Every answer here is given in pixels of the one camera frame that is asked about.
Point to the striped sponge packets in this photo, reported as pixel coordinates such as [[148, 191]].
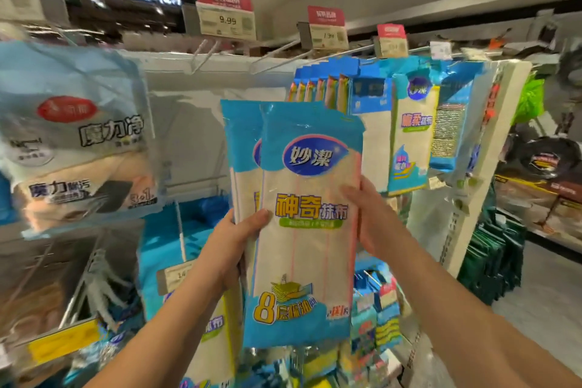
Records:
[[377, 319]]

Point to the red white price tag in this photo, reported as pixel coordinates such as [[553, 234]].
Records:
[[392, 42], [327, 33], [225, 18]]

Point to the dark green goods pile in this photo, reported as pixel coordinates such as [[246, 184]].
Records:
[[491, 260]]

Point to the cotton-soft cloth packet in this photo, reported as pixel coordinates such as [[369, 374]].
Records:
[[414, 138]]

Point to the person's right forearm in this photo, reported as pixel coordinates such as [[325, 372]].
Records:
[[473, 319]]

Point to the bright yellow price tag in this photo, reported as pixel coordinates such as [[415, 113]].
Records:
[[64, 340]]

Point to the hanging bright green bags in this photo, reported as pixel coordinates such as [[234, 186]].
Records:
[[529, 101]]

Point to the hanging grey packets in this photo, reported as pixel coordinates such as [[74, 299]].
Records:
[[82, 138]]

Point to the person's right hand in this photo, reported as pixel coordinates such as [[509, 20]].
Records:
[[382, 224]]

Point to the yellowish price tag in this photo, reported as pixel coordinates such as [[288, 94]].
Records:
[[177, 276]]

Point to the hanging red clip strip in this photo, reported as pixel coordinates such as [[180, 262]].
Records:
[[492, 97]]

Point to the hung scouring pad packet bunch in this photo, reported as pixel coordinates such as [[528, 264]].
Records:
[[450, 128]]

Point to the person's left hand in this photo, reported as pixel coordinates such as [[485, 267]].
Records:
[[223, 256]]

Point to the blue-label white cloth packet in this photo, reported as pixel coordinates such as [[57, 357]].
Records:
[[373, 138]]

